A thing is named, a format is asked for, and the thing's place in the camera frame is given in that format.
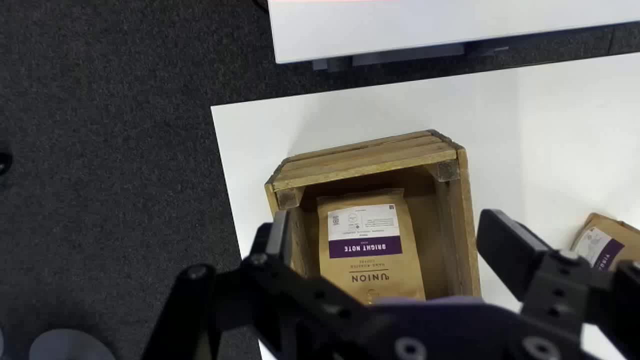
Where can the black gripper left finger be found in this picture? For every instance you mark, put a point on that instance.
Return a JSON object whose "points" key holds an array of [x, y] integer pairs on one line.
{"points": [[201, 313]]}

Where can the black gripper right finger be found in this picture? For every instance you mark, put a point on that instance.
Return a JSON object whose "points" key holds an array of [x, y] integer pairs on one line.
{"points": [[513, 253]]}

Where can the white robot base table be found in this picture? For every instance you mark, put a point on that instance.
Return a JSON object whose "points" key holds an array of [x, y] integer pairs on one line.
{"points": [[432, 26]]}

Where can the wooden slatted crate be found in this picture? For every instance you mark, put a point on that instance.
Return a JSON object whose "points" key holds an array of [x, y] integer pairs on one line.
{"points": [[373, 158]]}

